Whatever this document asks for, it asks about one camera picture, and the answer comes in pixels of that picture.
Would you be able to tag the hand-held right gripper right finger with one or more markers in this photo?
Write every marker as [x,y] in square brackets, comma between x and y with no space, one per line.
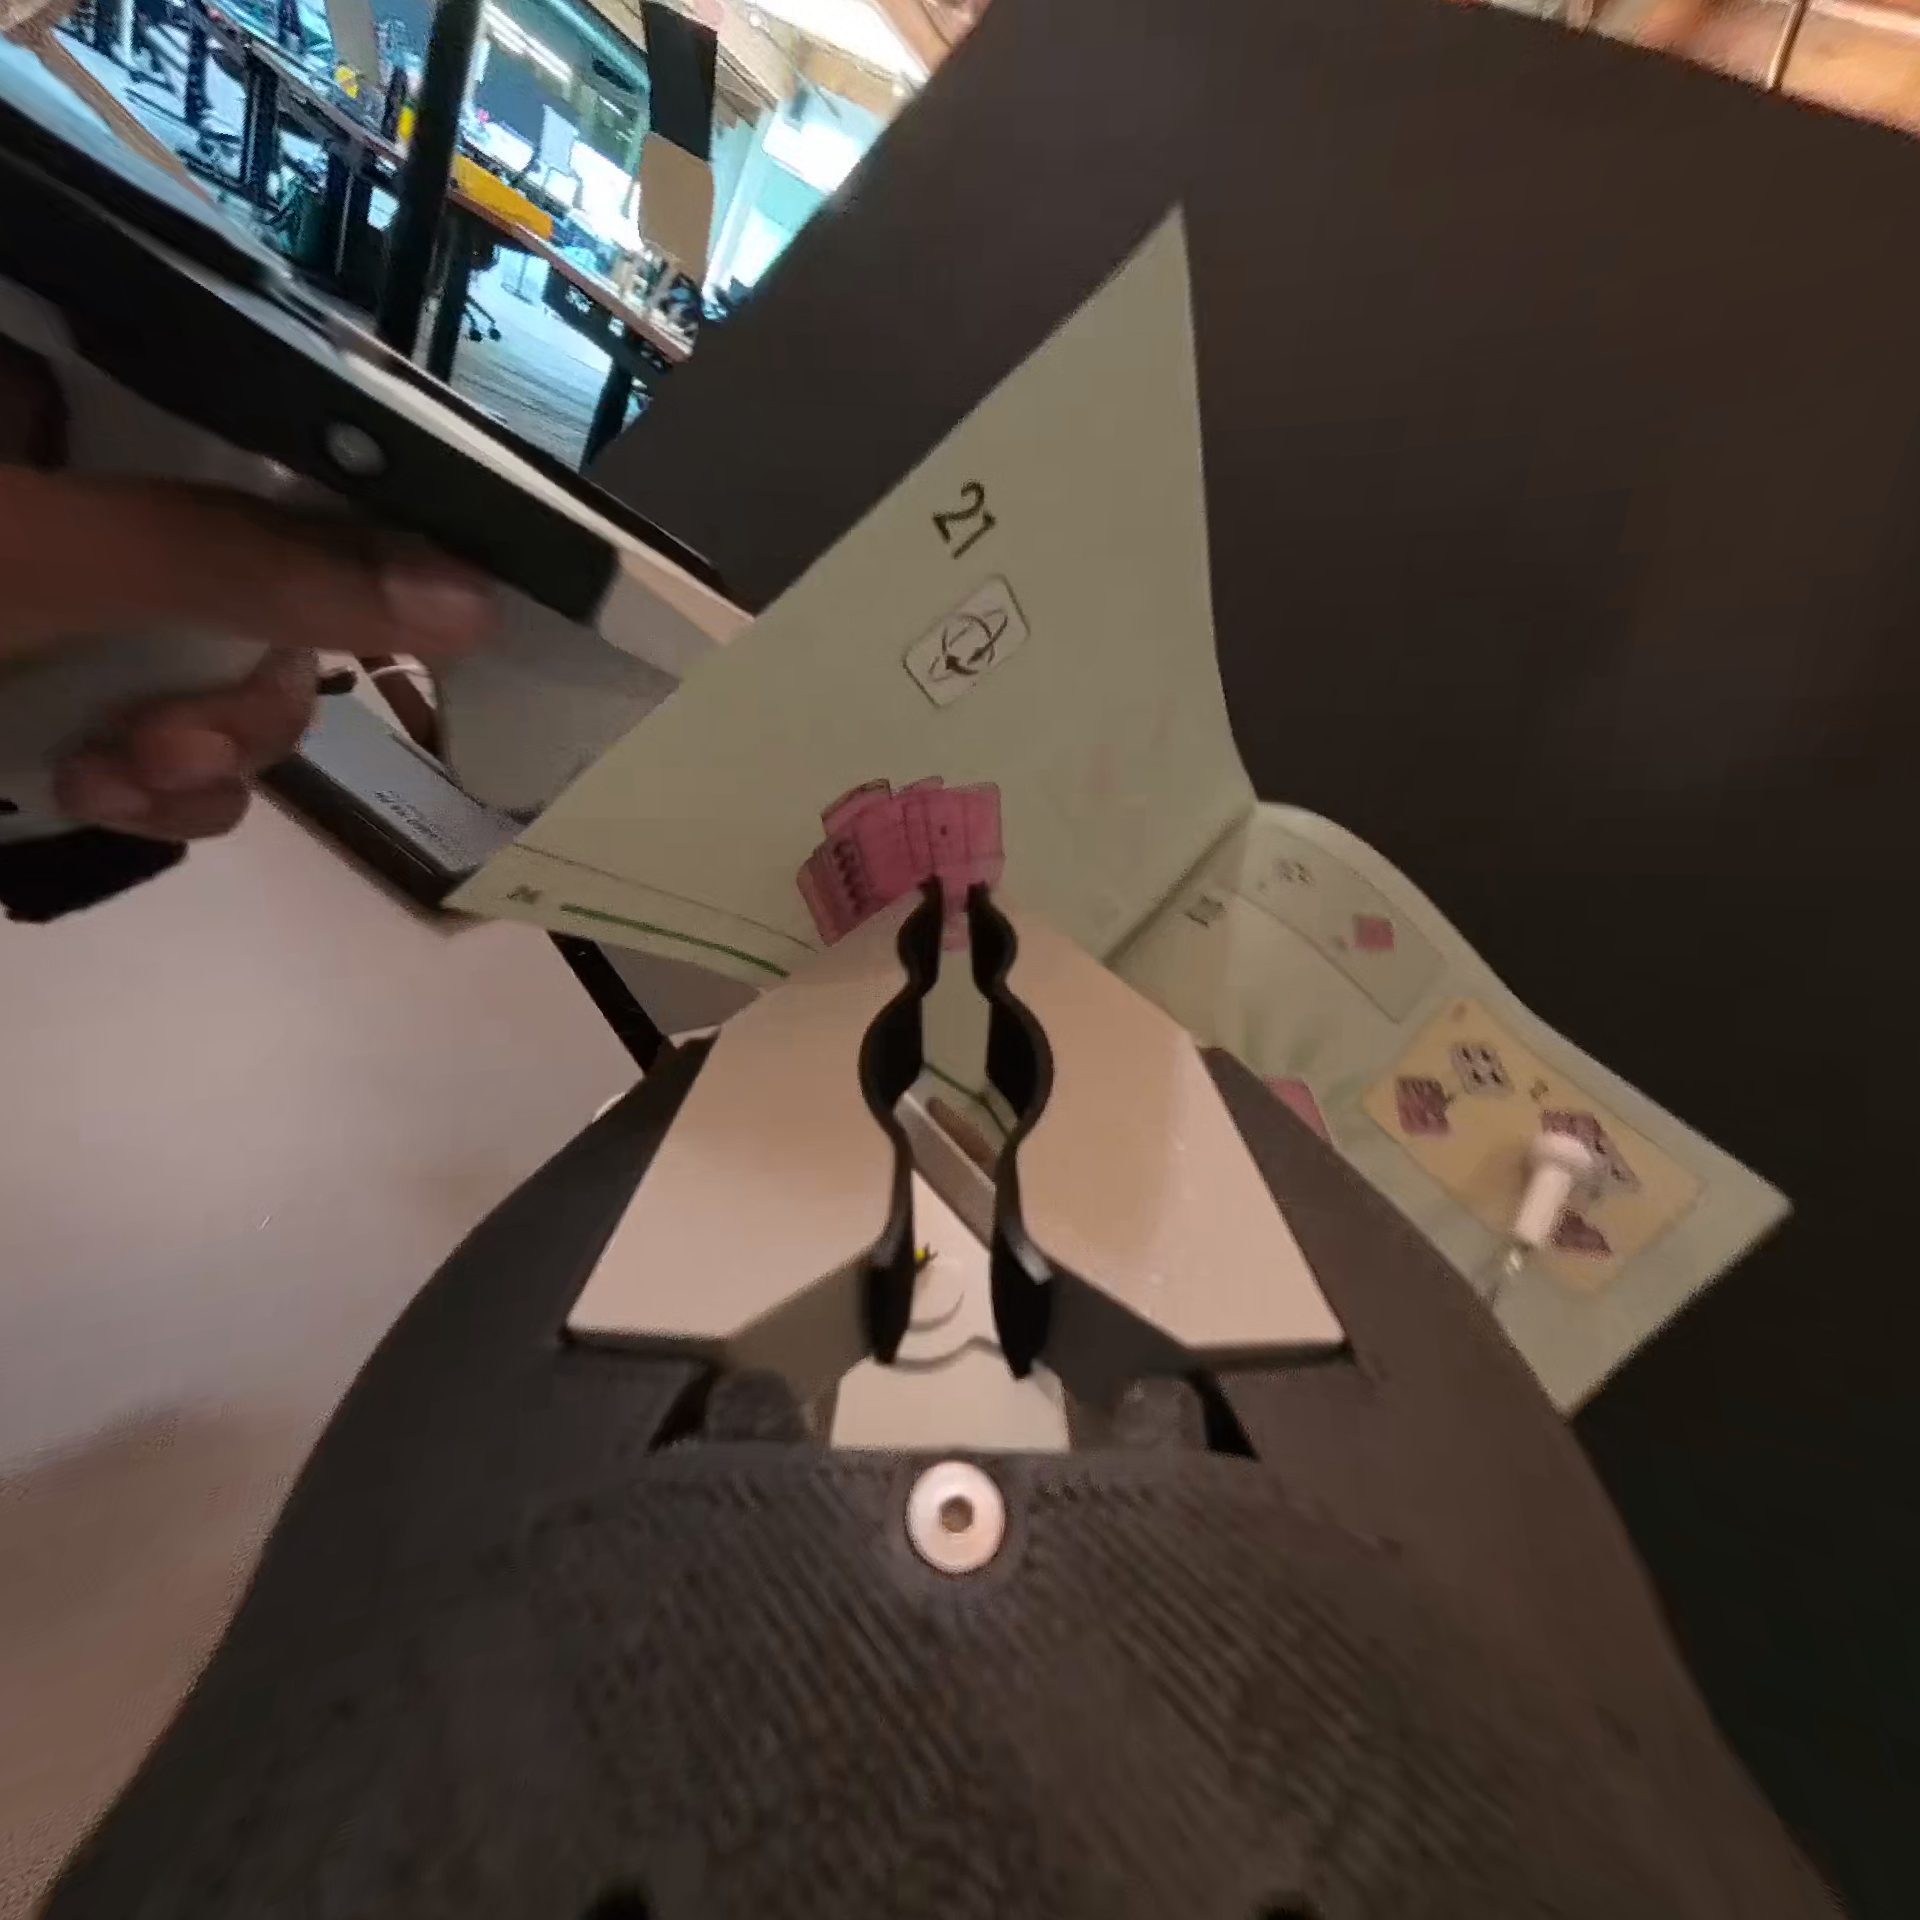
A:
[1184,1201]

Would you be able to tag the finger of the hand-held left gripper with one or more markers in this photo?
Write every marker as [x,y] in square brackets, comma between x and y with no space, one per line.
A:
[600,690]

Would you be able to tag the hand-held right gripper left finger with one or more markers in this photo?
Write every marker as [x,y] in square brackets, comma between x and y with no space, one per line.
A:
[720,1201]

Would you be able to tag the pale green instruction booklet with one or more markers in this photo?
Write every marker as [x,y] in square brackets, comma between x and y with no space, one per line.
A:
[1050,600]

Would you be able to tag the person's left hand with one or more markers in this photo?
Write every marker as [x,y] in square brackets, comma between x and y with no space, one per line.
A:
[225,562]

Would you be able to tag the black metal pole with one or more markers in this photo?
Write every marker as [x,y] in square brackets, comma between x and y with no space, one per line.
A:
[434,149]

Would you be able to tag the wooden top office desk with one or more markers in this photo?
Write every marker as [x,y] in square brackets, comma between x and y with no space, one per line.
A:
[600,285]

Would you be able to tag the black and tan upright panel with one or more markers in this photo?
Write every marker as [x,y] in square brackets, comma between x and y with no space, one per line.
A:
[675,149]

